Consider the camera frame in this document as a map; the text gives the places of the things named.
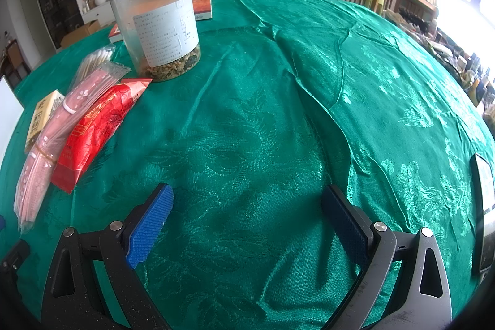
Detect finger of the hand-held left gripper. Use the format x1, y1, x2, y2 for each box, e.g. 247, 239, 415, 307
0, 239, 31, 288

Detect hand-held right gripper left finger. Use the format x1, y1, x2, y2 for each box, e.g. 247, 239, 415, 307
41, 183, 174, 330

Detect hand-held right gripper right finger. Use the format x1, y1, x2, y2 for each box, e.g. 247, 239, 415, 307
321, 185, 453, 330

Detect red snack packet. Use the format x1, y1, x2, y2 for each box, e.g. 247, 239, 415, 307
51, 78, 153, 194

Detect green patterned tablecloth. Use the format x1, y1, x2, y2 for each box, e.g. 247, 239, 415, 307
0, 0, 495, 330

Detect small yellow box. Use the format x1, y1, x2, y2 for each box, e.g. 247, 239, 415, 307
24, 90, 66, 155

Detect silver smartphone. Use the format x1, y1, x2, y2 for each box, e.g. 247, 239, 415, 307
470, 154, 495, 274

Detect cotton swabs packet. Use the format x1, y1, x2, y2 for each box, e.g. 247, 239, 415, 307
70, 46, 116, 91

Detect dark wooden chair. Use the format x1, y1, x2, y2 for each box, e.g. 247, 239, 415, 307
0, 40, 32, 89

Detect clear plastic jar black lid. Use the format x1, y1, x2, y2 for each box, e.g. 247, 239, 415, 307
106, 0, 202, 82

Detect pile of assorted household goods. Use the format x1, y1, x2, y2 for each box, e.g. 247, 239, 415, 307
381, 5, 495, 118

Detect cardboard box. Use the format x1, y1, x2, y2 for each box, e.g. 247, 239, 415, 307
61, 20, 103, 48

